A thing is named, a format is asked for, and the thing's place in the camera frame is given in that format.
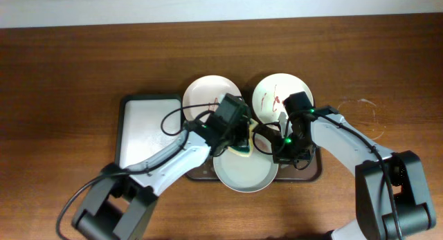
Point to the white grey plate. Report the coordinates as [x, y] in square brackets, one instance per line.
[245, 174]

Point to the cream plate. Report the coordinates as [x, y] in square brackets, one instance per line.
[269, 94]

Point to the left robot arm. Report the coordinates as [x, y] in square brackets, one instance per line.
[120, 201]

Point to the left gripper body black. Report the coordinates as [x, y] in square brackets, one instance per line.
[236, 135]

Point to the green yellow sponge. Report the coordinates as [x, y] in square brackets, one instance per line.
[246, 150]

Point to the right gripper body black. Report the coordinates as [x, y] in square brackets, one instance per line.
[291, 149]

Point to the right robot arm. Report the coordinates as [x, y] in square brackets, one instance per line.
[393, 200]

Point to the small black tray white liner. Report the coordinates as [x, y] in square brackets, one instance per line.
[141, 132]

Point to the large brown tray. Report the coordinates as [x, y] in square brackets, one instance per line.
[288, 174]

